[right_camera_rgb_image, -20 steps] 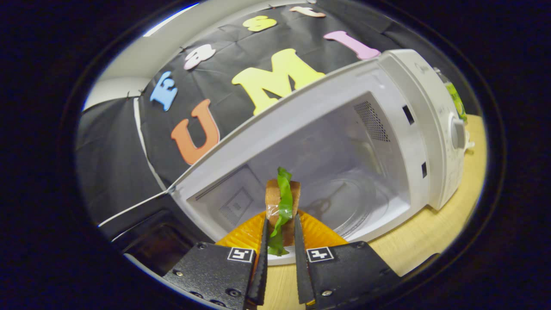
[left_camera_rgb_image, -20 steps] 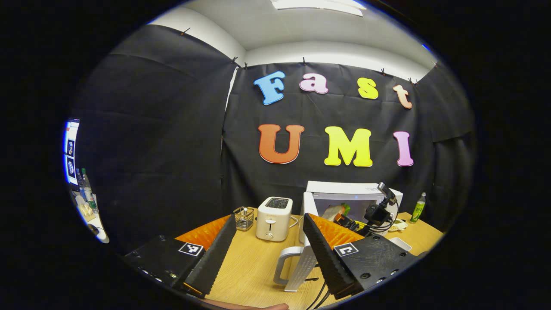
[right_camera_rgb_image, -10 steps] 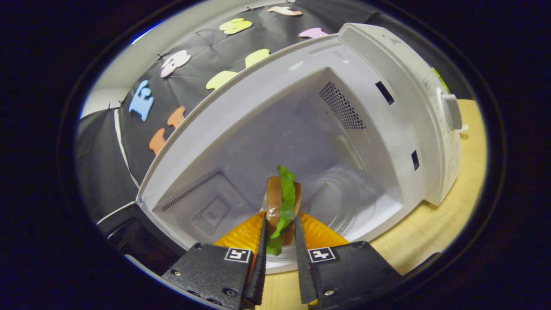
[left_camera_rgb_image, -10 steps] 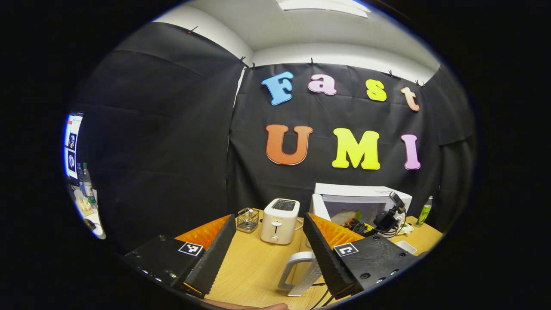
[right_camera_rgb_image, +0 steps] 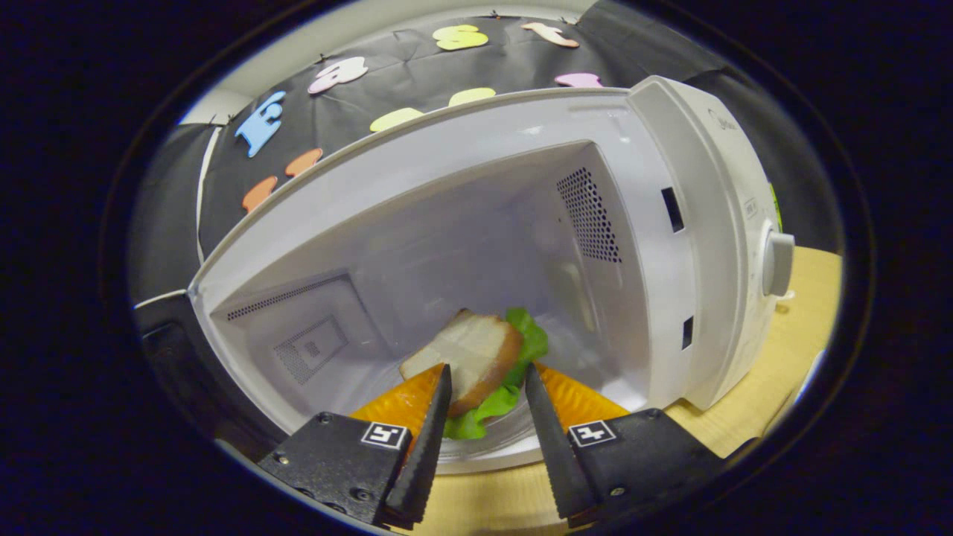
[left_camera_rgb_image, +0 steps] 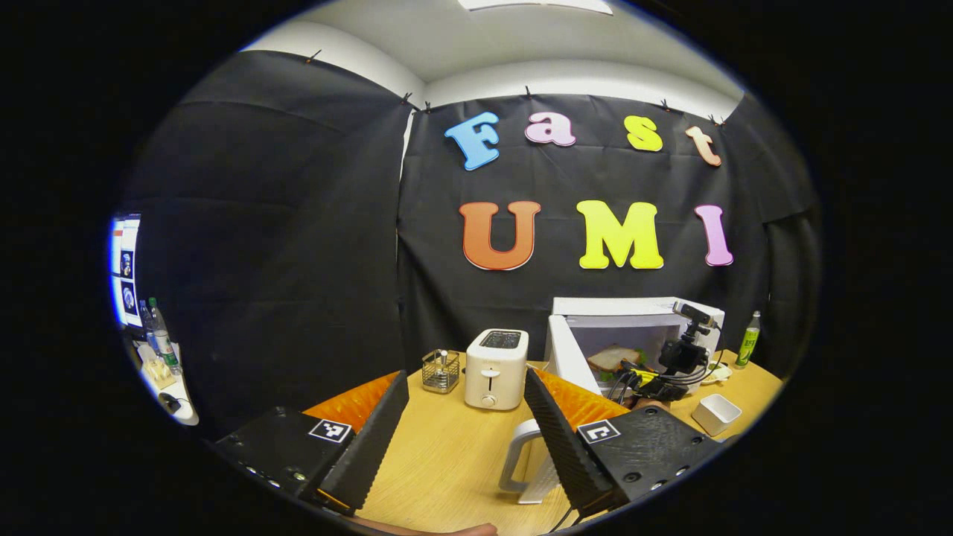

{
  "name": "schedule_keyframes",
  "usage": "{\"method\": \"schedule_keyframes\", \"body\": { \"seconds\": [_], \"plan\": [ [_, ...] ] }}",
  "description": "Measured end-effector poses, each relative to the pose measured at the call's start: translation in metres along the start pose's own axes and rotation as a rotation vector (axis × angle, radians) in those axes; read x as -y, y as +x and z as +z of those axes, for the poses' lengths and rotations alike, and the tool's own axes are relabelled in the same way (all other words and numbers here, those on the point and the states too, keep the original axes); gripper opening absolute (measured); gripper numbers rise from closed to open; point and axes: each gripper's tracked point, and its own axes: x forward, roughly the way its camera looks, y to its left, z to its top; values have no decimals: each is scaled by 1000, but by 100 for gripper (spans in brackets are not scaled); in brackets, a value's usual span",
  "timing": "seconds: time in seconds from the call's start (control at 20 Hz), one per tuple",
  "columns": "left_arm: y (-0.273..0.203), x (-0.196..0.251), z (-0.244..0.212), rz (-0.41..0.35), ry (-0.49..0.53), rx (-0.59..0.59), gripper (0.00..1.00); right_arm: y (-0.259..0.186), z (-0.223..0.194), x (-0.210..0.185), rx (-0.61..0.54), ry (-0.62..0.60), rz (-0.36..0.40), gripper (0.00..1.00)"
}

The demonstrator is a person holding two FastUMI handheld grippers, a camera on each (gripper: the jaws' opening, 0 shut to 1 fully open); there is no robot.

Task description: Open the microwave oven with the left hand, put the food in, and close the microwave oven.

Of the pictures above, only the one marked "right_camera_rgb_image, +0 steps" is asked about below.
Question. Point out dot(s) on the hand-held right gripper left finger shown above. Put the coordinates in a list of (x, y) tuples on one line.
[(424, 461)]

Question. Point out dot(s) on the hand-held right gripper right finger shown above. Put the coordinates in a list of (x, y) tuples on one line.
[(555, 461)]

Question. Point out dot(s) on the bread and lettuce sandwich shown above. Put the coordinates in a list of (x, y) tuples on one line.
[(476, 350)]

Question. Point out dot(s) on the white microwave oven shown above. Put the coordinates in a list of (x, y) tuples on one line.
[(461, 223)]

